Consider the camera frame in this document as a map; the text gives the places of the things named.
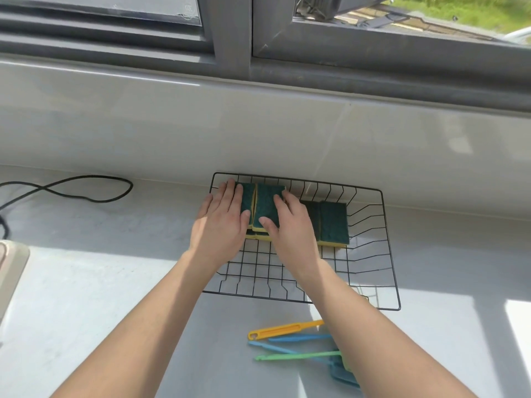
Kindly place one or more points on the person's left hand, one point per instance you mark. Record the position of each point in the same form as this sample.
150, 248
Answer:
220, 227

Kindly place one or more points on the person's right hand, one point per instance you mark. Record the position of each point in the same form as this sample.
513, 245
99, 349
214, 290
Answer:
294, 240

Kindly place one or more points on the green and yellow sponge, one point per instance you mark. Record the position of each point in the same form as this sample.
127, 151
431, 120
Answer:
312, 219
264, 236
265, 203
248, 198
250, 234
334, 223

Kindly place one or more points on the green sponge brush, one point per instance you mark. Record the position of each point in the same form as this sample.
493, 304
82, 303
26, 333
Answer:
298, 355

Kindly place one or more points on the blue sponge brush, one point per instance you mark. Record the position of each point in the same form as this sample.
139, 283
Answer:
344, 375

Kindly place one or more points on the person's left forearm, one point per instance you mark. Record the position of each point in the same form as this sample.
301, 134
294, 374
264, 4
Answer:
149, 335

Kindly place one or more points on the person's right forearm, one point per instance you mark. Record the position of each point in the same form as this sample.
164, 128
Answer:
381, 348

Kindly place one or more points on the cream coffee machine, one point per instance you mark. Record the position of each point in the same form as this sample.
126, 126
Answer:
10, 277

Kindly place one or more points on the open grey window sash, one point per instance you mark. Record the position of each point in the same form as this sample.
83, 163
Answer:
319, 6

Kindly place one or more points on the silver metal railing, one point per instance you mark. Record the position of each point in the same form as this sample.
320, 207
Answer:
518, 35

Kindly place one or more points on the dark grey window frame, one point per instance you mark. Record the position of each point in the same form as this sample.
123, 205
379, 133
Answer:
232, 33

